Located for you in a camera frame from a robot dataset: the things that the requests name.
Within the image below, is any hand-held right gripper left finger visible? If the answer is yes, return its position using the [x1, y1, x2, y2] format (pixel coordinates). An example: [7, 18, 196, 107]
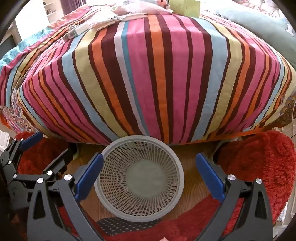
[26, 152, 104, 241]

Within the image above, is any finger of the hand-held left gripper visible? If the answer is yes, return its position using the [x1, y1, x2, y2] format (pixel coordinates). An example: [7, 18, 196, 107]
[0, 132, 44, 179]
[35, 148, 75, 183]

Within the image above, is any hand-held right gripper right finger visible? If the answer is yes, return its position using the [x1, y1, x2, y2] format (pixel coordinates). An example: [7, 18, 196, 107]
[195, 152, 274, 241]

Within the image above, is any grey mesh plastic basket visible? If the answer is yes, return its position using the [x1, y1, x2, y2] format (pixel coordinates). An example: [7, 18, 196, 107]
[94, 135, 185, 220]

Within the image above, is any small teal white box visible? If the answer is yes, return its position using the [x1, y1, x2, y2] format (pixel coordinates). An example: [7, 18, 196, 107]
[66, 24, 89, 40]

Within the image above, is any paisley bedspread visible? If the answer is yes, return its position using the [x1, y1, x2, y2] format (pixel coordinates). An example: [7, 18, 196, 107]
[0, 88, 35, 135]

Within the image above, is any red fluffy cloth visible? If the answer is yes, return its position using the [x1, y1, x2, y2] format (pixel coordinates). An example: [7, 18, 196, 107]
[9, 130, 296, 241]

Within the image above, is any dark star-patterned cloth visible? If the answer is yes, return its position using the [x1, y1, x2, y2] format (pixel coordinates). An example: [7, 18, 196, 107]
[96, 217, 162, 237]

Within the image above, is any teal patterned blanket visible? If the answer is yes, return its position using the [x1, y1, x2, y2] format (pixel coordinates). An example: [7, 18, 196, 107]
[0, 25, 56, 70]

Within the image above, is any striped colourful bed sheet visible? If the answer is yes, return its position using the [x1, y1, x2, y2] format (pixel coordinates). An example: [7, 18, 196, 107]
[0, 9, 296, 145]

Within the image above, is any teal pillow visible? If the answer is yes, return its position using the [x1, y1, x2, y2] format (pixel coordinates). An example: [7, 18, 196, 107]
[215, 8, 295, 50]

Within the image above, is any green cardboard box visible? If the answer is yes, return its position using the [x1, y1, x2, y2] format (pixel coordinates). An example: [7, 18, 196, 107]
[169, 0, 201, 17]

